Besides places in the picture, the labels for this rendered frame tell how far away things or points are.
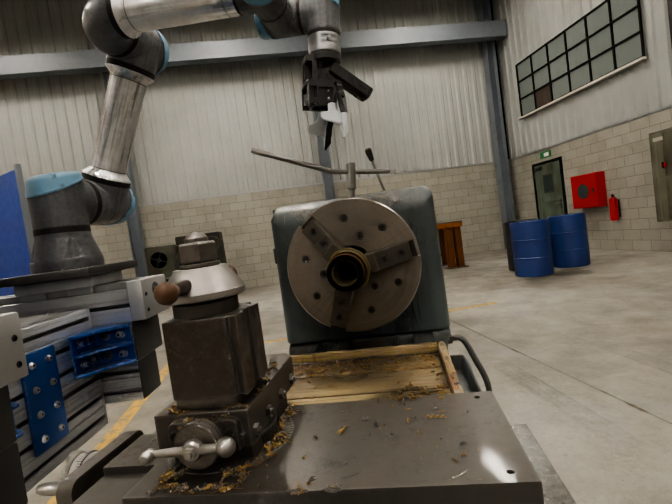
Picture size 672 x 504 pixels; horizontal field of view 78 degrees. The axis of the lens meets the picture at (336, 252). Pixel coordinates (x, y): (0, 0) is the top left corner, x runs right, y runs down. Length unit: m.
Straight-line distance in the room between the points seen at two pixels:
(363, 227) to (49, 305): 0.73
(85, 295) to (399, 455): 0.85
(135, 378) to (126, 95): 0.69
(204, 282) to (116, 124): 0.88
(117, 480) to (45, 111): 12.21
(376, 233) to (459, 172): 11.17
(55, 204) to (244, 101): 10.45
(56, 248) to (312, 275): 0.58
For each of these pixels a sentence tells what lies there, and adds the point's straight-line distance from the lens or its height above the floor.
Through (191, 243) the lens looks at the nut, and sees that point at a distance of 0.42.
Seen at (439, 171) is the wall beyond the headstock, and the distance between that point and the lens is 11.88.
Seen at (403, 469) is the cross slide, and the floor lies 0.97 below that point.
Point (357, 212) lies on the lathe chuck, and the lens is 0.97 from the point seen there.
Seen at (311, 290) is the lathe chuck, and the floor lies 1.03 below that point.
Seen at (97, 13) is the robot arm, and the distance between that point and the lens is 1.14.
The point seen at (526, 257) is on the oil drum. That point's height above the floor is 0.32.
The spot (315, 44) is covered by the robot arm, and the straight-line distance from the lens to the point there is 1.04.
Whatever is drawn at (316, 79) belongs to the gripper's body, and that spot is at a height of 1.50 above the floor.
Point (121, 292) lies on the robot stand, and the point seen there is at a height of 1.10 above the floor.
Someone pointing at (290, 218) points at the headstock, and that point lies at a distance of 1.16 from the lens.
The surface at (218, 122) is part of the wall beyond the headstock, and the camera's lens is 11.40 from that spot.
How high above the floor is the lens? 1.17
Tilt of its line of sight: 3 degrees down
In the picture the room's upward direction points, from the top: 8 degrees counter-clockwise
